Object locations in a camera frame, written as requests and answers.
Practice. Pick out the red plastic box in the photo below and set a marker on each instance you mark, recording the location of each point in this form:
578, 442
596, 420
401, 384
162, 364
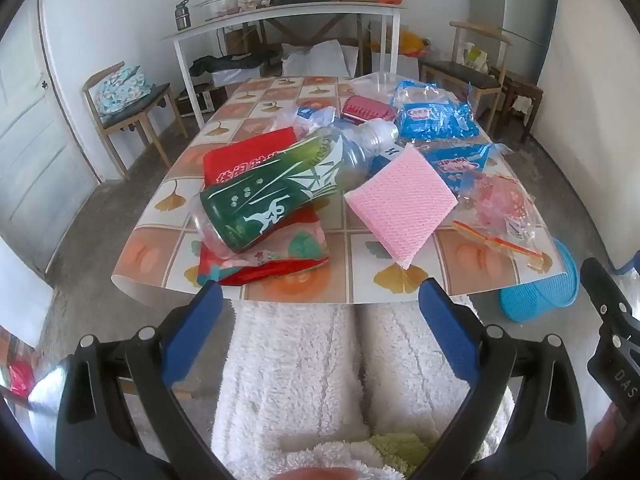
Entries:
367, 107

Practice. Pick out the red packet white print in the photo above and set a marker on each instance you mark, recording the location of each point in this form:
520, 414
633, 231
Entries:
240, 157

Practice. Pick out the blue mesh wastebasket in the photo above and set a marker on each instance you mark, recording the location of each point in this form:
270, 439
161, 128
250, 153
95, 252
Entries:
540, 295

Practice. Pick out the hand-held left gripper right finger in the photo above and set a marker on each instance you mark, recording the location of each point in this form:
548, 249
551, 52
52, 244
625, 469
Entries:
447, 332

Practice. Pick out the white sack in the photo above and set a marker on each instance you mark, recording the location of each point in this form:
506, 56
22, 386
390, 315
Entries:
320, 60

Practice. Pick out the wooden chair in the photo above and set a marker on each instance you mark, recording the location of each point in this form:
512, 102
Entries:
145, 105
460, 72

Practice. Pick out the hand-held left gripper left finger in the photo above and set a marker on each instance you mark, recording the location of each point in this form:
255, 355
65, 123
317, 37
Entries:
195, 330

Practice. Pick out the person's right hand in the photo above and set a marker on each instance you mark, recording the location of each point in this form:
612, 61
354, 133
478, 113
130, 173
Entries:
607, 430

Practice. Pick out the white bag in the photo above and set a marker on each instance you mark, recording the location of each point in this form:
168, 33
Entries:
476, 57

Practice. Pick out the black cloth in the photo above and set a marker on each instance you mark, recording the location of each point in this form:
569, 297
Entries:
225, 64

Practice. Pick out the small blue packet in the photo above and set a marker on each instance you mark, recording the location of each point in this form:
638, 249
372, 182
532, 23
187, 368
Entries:
455, 162

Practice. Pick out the white long table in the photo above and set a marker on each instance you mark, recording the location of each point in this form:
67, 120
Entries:
300, 10

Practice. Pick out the white door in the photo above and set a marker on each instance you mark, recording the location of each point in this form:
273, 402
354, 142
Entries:
30, 150

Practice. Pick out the red floral packet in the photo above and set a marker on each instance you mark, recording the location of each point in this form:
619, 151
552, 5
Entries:
295, 255

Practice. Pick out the floral cushion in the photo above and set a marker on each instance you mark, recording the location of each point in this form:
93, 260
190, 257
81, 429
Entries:
120, 90

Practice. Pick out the yellow plastic bag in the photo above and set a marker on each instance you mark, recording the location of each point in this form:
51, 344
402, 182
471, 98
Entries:
414, 44

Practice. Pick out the green label plastic bottle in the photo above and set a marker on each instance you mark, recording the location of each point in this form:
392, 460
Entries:
270, 195

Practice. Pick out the dark wooden stool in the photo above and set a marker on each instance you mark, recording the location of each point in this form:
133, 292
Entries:
522, 87

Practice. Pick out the clear plastic bag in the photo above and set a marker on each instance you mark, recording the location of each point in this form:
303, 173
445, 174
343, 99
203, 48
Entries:
375, 82

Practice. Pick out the large blue packet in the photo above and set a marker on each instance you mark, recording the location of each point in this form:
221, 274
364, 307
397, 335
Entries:
430, 120

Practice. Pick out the orange toothbrush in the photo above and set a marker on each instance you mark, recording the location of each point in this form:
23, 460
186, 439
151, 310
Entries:
500, 242

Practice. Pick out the cardboard box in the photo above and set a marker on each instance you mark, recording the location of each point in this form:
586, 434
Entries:
242, 40

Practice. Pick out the tiled pattern table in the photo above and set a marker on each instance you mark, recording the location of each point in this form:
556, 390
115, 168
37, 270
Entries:
165, 195

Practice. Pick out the grey refrigerator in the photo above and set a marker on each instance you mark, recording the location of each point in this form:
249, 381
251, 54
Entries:
530, 10

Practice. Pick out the metal canister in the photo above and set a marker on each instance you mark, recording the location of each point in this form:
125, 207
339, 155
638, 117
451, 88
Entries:
183, 16

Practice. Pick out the clear pink wrapper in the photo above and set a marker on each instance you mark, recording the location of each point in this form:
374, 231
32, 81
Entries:
495, 200

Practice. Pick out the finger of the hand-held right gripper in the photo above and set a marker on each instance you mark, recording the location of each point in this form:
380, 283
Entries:
602, 290

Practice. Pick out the red plastic bag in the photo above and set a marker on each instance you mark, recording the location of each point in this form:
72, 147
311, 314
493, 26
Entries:
21, 377

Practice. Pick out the pink sponge cloth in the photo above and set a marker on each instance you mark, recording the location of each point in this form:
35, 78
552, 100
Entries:
400, 200

